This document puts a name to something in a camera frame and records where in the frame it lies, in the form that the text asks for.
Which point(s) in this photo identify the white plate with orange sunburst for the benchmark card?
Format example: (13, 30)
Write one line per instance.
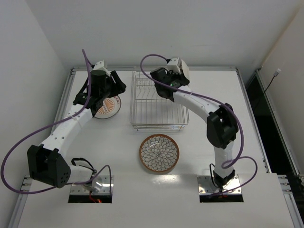
(111, 107)

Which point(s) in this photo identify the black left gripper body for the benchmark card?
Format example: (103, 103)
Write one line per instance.
(116, 83)

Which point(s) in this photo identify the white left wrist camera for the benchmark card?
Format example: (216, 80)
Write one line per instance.
(99, 69)

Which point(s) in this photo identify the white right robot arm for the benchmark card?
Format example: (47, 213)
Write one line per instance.
(222, 127)

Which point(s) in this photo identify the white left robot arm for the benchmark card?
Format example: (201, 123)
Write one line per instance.
(46, 162)

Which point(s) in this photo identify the aluminium table edge rail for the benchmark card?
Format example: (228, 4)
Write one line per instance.
(27, 181)

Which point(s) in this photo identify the floral plate with orange rim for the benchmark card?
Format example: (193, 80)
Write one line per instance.
(159, 153)

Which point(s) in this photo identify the silver wire dish rack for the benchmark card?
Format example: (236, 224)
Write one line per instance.
(148, 111)

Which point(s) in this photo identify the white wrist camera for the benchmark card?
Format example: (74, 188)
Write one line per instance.
(179, 66)
(99, 69)

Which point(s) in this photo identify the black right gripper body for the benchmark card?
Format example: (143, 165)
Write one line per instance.
(178, 79)

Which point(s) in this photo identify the left steel base plate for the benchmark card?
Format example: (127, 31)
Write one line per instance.
(101, 186)

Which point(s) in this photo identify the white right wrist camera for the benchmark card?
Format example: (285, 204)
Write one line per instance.
(179, 66)

